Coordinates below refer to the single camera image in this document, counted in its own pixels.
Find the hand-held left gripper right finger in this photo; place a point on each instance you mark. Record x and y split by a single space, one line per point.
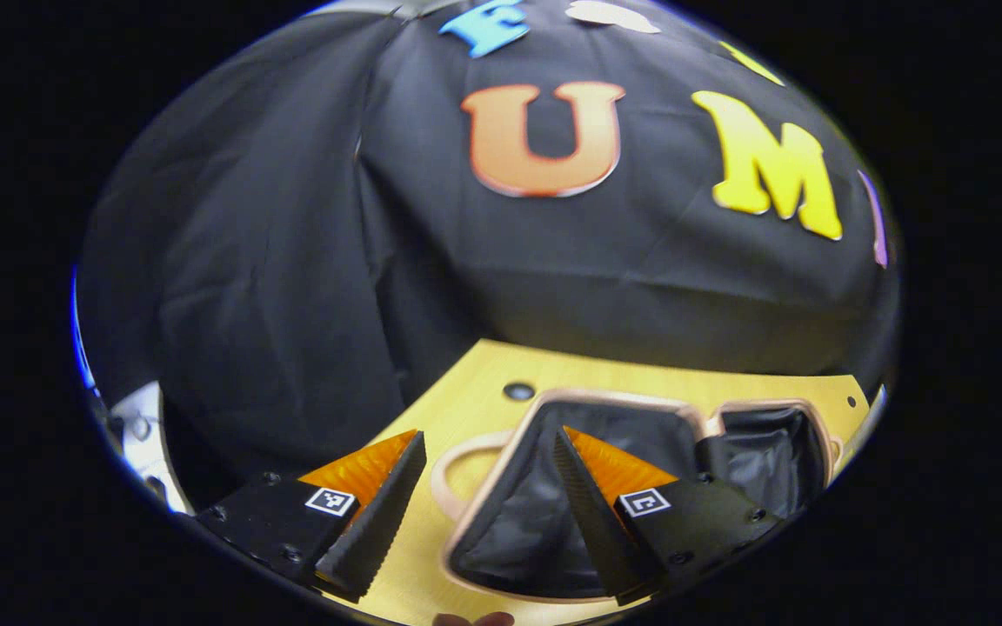
592 522

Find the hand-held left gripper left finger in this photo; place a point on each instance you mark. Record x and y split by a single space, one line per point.
384 522

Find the small beige suitcase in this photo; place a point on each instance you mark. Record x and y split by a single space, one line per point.
518 539

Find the black backdrop cloth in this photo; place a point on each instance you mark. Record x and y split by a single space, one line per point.
292 261

